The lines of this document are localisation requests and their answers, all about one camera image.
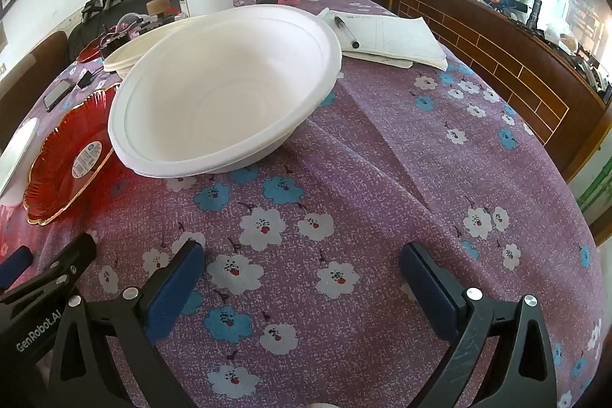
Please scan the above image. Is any white paper napkin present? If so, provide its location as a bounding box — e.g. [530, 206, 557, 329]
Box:
[318, 7, 449, 72]

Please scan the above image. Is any black round tin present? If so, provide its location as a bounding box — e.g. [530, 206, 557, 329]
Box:
[103, 29, 132, 52]

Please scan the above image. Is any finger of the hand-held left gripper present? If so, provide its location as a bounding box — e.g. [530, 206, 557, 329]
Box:
[48, 233, 98, 289]
[0, 247, 33, 289]

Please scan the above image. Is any large white bowl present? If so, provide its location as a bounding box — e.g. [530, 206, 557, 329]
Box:
[117, 68, 342, 178]
[108, 4, 343, 174]

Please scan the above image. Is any purple floral tablecloth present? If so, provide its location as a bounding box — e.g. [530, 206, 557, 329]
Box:
[0, 0, 605, 408]

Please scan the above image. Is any red glass plate gold rim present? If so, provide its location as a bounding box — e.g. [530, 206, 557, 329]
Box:
[23, 84, 124, 226]
[75, 36, 120, 63]

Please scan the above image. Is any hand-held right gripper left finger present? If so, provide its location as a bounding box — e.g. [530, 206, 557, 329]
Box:
[48, 240, 207, 408]

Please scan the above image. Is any black pen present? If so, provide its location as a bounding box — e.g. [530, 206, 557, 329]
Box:
[333, 16, 361, 50]

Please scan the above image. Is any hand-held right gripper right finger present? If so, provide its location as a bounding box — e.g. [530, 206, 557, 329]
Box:
[399, 242, 558, 408]

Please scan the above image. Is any black smartphone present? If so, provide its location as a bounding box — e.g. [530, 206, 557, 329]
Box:
[43, 80, 76, 111]

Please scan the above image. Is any cream bowl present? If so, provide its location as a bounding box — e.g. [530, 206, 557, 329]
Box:
[103, 17, 202, 79]

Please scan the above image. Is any small white bowl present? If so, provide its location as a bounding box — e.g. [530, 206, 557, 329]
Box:
[0, 117, 39, 204]

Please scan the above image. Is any green pipe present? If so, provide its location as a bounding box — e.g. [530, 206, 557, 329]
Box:
[576, 164, 612, 213]

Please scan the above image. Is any brown wooden cabinet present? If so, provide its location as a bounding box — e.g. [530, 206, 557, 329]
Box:
[387, 0, 612, 198]

